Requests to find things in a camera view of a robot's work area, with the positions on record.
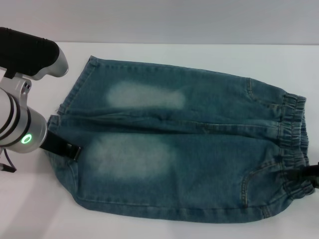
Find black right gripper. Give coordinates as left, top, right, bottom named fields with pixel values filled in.
left=303, top=161, right=319, bottom=189

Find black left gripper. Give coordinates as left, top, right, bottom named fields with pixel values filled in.
left=39, top=130, right=82, bottom=162

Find blue denim shorts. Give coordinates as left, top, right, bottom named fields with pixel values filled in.
left=45, top=55, right=315, bottom=222

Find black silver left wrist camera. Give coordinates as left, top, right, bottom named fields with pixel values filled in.
left=0, top=26, right=70, bottom=81

